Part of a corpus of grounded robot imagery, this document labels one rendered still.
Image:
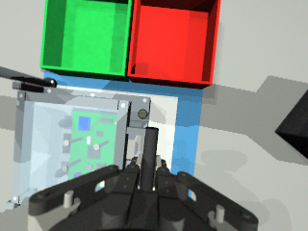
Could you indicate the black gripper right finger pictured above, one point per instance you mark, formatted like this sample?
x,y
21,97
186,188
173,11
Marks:
x,y
219,211

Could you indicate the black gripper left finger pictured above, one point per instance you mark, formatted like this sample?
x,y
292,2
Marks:
x,y
49,206

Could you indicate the red bin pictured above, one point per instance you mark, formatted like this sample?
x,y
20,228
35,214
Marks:
x,y
174,39

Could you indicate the green bin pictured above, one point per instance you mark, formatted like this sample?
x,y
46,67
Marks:
x,y
87,34

